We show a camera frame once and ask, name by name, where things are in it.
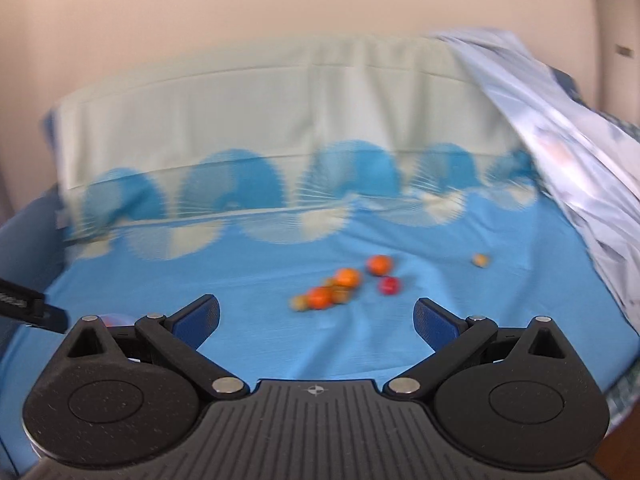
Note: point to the pale fan-print pillow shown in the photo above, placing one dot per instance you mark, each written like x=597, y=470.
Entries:
x=250, y=110

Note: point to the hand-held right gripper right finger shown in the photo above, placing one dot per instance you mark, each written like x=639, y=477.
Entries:
x=431, y=321

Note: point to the light blue blanket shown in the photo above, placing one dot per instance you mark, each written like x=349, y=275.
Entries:
x=550, y=125

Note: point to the small red fruit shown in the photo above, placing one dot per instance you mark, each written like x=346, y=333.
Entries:
x=389, y=285

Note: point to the small orange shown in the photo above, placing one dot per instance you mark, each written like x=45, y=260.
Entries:
x=347, y=278
x=378, y=265
x=320, y=298

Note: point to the blue fan-print bed sheet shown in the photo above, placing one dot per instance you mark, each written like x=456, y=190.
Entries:
x=250, y=270

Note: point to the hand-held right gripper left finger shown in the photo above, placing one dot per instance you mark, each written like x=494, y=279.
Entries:
x=202, y=317

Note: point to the yellowish longan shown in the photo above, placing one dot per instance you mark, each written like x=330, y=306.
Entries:
x=299, y=302
x=481, y=260
x=342, y=296

